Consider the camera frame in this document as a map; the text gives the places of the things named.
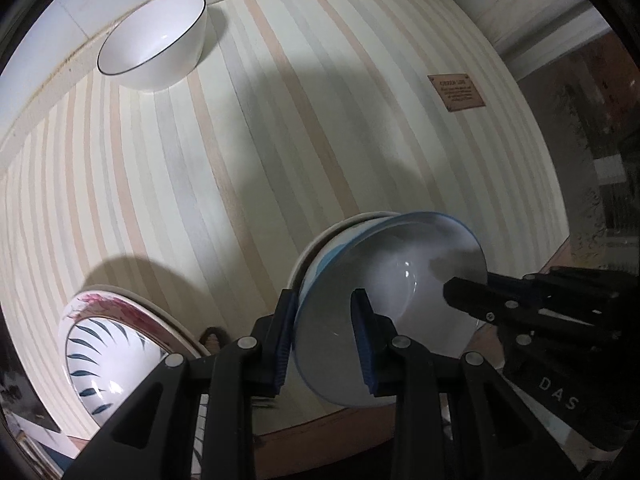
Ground white bowl dark rim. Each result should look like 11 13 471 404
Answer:
96 0 208 92

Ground brown mat label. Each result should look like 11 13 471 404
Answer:
428 74 485 113

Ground striped table mat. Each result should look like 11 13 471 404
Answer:
1 0 568 439

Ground plain white bowl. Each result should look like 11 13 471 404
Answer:
286 211 397 296

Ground white plate blue leaf pattern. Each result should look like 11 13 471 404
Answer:
64 314 212 480

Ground white bowl blue flower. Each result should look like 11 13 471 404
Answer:
293 211 488 408

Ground white plate pink flowers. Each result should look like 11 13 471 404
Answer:
56 285 209 359

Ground black induction cooktop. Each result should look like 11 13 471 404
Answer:
0 315 60 432

